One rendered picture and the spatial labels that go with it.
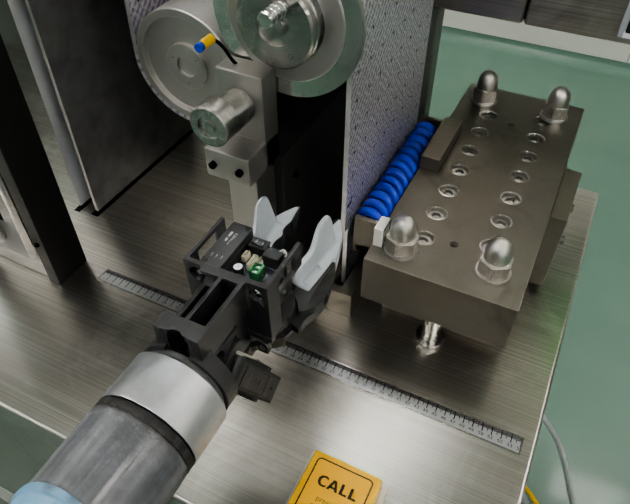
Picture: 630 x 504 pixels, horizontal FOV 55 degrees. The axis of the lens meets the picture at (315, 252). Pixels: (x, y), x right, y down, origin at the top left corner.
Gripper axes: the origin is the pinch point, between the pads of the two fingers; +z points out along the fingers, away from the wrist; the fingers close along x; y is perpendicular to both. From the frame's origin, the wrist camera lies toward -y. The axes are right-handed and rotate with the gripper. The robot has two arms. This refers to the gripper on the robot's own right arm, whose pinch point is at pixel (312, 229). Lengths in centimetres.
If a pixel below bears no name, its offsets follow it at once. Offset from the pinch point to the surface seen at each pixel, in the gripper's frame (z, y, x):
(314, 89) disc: 7.4, 10.0, 3.2
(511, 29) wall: 274, -98, 25
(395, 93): 20.8, 3.4, -0.1
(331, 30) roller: 7.3, 16.0, 1.4
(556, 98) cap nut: 39.0, -3.0, -15.8
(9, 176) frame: -5.2, -1.0, 33.8
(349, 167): 8.4, 1.6, 0.0
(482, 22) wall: 274, -97, 40
